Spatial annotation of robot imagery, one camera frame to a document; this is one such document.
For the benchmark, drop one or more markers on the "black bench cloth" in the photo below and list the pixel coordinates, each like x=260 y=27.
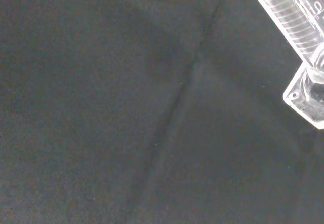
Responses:
x=126 y=107

